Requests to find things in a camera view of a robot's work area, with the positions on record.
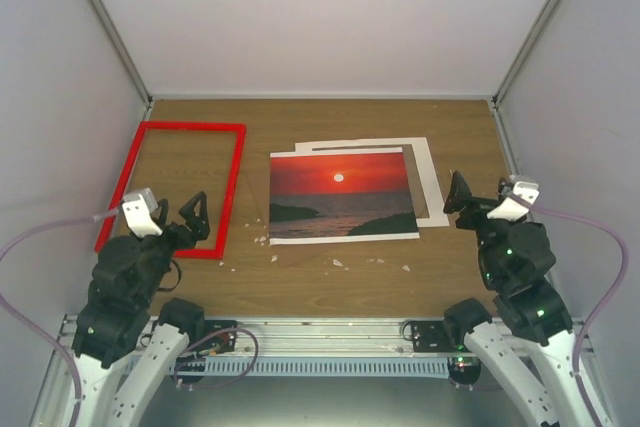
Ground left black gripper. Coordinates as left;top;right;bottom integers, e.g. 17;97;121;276
133;189;210;303

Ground white mat board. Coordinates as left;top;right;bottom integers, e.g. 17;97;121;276
295;137;449;228

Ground red photo frame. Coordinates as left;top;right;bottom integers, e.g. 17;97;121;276
109;120;246;260

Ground red sunset photo print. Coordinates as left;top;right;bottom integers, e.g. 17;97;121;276
269;147;420;246

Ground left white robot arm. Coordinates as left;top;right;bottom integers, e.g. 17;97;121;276
66;188;210;426

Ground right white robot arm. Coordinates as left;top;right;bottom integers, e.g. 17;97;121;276
442;171;612;426

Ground white shard pile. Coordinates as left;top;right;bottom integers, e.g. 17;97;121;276
244;218;270;247

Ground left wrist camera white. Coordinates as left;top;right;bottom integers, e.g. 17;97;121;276
121;188;162;238

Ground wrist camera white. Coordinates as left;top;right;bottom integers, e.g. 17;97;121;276
487;175;540;222
121;188;162;238

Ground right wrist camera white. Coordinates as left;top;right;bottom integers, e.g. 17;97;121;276
487;175;540;222

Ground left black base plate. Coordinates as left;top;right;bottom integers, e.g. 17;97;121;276
198;319;238;355

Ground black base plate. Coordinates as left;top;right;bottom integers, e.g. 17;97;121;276
198;319;238;355
400;320;458;354

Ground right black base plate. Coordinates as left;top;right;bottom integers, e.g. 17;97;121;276
400;320;458;354

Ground aluminium front rail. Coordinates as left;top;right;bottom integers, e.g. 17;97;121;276
53;314;595;359

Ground left aluminium corner post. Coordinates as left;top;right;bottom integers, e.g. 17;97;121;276
86;0;153;107

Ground aluminium corner post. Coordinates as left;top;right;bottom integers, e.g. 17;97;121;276
491;0;564;109
86;0;153;107

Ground grey slotted cable duct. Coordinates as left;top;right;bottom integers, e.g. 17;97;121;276
179;356;449;379

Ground right aluminium corner post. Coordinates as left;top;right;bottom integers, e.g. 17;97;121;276
491;0;564;109

